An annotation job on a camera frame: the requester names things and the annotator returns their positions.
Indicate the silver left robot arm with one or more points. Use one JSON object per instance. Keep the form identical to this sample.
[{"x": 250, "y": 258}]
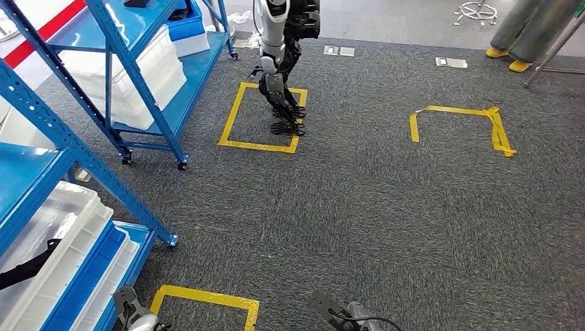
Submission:
[{"x": 144, "y": 322}]

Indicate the blue metal shelf rack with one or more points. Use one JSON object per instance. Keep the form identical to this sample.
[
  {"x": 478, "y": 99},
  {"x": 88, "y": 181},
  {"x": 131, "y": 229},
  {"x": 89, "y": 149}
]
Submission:
[
  {"x": 27, "y": 173},
  {"x": 192, "y": 77}
]

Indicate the black plastic part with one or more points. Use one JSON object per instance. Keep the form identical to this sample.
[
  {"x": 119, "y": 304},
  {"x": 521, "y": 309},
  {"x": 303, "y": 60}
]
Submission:
[{"x": 27, "y": 269}]

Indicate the yellow floor tape square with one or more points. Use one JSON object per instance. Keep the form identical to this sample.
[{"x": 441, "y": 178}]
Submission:
[
  {"x": 205, "y": 297},
  {"x": 498, "y": 130},
  {"x": 228, "y": 123}
]

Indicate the black white humanoid robot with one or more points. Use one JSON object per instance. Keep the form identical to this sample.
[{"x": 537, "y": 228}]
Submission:
[{"x": 274, "y": 27}]

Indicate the blue plastic crate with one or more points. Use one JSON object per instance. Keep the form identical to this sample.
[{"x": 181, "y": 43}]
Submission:
[
  {"x": 87, "y": 278},
  {"x": 187, "y": 28}
]

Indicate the long silver floor outlet plate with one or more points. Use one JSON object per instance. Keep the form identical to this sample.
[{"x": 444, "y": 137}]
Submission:
[{"x": 451, "y": 62}]

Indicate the yellow shoe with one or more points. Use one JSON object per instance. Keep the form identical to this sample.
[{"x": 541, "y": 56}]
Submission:
[
  {"x": 497, "y": 53},
  {"x": 519, "y": 66}
]

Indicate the chrome stool base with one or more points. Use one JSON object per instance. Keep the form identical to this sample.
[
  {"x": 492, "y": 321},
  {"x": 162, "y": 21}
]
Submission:
[{"x": 477, "y": 10}]

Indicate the person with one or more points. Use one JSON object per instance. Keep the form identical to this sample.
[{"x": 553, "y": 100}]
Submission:
[{"x": 525, "y": 27}]

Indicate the metal tripod leg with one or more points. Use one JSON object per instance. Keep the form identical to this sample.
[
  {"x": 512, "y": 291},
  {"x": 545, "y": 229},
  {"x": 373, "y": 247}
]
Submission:
[{"x": 553, "y": 50}]

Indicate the black plastic license plate bracket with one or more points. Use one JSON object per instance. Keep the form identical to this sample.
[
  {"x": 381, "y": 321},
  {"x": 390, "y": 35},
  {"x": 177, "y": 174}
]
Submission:
[{"x": 137, "y": 2}]

